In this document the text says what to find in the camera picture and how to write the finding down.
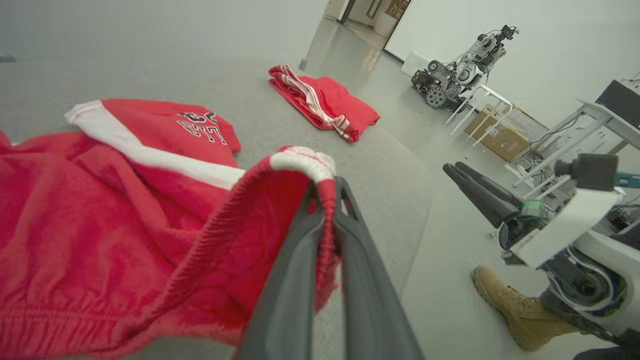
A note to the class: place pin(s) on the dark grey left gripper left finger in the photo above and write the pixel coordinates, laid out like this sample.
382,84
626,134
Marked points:
290,290

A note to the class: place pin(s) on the black monitor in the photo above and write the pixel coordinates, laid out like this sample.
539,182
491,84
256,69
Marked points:
622,102

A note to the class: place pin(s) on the tan leather boot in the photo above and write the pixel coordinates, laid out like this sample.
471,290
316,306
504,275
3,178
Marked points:
520,310

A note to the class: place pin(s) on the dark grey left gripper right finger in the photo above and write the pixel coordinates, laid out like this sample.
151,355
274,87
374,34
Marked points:
370,300

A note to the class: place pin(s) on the grey wheeled robot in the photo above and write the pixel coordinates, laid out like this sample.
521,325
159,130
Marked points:
455,75

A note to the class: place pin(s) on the red basketball shorts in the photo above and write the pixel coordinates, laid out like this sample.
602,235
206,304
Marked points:
100,225

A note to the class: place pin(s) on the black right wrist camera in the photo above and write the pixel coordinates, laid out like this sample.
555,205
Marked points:
595,172

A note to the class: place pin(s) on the red white basketball jersey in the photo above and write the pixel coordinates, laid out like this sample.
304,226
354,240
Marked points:
335,100

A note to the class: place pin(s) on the white desk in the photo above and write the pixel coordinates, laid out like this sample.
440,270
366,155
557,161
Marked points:
600,117

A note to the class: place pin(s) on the grey fabric sofa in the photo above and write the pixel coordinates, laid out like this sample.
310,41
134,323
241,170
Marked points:
385,180

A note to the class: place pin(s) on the brown cardboard box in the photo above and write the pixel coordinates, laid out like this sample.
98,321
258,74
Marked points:
505,140

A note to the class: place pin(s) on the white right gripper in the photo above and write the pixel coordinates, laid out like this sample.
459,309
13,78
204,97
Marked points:
570,220

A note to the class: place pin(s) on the white stool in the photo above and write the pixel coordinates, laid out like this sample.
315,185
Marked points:
487,100

